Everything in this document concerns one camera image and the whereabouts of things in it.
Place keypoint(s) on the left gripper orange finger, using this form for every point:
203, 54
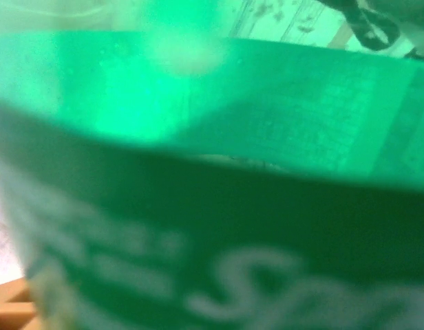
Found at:
12, 302

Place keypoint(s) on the green Sprite plastic bottle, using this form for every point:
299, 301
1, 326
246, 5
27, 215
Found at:
232, 206

